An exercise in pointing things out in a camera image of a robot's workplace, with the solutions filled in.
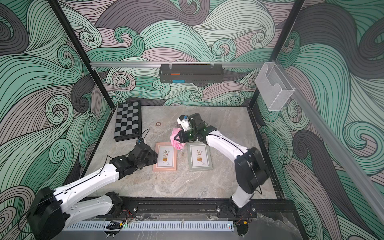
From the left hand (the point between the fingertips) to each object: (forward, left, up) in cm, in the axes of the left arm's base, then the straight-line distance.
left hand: (153, 155), depth 82 cm
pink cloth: (+3, -14, +7) cm, 16 cm away
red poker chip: (+31, +3, -10) cm, 33 cm away
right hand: (+8, -13, +5) cm, 16 cm away
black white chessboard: (+29, +24, -6) cm, 38 cm away
